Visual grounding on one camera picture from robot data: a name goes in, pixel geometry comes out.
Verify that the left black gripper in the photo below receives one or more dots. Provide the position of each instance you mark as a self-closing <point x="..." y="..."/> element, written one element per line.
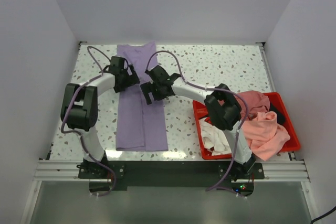
<point x="132" y="80"/>

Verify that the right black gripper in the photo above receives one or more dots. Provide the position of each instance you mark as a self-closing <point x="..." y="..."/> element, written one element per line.
<point x="148" y="87"/>

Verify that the purple t shirt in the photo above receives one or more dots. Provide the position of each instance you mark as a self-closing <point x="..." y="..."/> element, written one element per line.
<point x="140" y="127"/>

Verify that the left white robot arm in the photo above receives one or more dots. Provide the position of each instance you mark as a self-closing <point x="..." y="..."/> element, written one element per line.
<point x="79" y="111"/>

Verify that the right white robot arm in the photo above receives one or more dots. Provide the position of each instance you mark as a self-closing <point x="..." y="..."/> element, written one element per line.
<point x="223" y="109"/>

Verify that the red plastic bin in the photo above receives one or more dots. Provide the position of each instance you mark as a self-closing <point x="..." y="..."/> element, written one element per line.
<point x="293" y="144"/>

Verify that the white red t shirt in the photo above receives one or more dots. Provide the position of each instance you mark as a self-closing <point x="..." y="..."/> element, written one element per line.
<point x="213" y="139"/>

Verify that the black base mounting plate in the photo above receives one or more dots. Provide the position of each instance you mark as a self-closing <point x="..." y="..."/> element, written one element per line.
<point x="120" y="175"/>

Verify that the dark pink t shirt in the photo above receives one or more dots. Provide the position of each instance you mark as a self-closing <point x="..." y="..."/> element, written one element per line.
<point x="256" y="102"/>

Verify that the light salmon t shirt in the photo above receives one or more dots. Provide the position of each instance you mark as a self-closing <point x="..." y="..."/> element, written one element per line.
<point x="264" y="136"/>

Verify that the black t shirt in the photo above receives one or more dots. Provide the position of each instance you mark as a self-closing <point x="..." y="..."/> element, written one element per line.
<point x="280" y="117"/>

